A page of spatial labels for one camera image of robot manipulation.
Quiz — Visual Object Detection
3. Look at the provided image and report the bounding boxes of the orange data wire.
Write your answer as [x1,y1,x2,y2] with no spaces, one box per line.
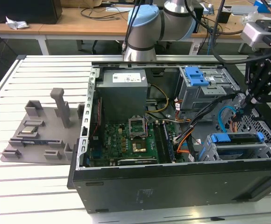
[176,132,193,154]

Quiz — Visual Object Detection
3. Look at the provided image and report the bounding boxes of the crumpled clear plastic bag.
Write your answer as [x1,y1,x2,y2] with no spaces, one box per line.
[240,11,259,25]

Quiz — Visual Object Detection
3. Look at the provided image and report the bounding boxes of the black wire bundle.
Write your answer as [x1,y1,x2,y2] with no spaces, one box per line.
[172,92,243,144]

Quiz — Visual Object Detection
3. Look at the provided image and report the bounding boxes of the blue cardboard box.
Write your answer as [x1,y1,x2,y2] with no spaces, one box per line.
[253,0,271,14]

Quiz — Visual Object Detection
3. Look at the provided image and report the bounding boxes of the yellow wire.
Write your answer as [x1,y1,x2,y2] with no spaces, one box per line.
[147,84,170,114]

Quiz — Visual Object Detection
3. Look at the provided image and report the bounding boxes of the gray optical drive cage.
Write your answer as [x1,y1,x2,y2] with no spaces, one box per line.
[174,66,241,112]

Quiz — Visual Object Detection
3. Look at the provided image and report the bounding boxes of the crumpled white paper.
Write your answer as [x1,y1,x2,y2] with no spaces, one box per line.
[5,16,30,30]

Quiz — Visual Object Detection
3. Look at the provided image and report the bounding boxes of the green motherboard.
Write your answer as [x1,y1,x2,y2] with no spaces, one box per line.
[88,121,176,168]

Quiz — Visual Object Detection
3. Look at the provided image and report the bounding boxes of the CPU socket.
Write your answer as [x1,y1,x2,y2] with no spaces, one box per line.
[130,139,148,154]

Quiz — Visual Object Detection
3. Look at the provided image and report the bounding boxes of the blue RAM stick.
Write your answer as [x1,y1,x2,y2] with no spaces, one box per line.
[21,140,49,145]

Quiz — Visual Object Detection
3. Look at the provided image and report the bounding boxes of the blue plastic drive latch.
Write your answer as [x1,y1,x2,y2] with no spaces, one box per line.
[184,67,209,87]

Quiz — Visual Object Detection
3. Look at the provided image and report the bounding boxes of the black graphics card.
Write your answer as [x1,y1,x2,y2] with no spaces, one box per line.
[116,157,157,167]

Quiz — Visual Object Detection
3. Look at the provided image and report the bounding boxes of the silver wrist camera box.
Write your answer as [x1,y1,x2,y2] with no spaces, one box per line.
[240,21,268,50]

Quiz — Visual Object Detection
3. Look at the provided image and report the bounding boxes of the hard disk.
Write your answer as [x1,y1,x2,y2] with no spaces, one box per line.
[205,131,265,150]

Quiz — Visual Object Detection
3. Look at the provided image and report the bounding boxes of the black box on desk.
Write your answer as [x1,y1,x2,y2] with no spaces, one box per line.
[0,0,63,25]

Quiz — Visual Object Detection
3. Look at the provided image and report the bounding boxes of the metal socket cover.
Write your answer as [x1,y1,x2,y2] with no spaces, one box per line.
[128,115,148,139]

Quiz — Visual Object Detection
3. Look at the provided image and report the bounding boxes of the gray plastic parts rack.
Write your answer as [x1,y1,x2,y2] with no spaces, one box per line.
[0,87,86,164]

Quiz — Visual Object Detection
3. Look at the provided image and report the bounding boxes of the wooden desk with white legs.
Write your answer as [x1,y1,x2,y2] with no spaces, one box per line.
[191,3,271,54]
[0,4,133,56]

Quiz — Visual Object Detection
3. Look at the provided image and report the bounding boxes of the gray power supply unit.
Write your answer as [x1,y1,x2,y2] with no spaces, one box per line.
[95,71,149,122]

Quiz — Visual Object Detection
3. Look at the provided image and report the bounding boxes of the orange power wire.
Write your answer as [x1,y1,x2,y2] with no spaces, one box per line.
[228,115,240,134]

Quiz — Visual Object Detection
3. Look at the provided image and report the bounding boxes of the black RAM slot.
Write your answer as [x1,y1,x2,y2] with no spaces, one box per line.
[153,123,165,164]

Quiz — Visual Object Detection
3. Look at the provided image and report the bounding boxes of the blue data wire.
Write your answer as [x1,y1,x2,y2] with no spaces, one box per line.
[216,105,244,134]

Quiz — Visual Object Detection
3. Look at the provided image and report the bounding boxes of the small black container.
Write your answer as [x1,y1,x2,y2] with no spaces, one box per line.
[216,6,232,23]

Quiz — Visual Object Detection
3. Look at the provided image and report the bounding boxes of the silver CPU chip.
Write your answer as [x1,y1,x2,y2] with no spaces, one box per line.
[21,126,39,135]

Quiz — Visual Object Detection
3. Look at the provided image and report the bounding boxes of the black open PC case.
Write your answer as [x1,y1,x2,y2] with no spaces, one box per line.
[66,61,271,214]

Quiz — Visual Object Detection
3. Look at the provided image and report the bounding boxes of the gray metal disk bay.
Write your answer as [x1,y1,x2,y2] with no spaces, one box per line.
[197,132,271,162]

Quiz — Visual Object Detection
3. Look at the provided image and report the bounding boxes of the flat gray box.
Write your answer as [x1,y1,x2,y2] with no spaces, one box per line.
[231,5,259,15]

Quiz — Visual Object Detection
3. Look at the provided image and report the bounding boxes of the installed RAM stick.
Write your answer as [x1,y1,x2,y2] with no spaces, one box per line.
[161,122,175,163]

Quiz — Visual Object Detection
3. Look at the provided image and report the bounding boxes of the black camera cable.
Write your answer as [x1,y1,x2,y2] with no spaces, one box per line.
[183,0,254,65]

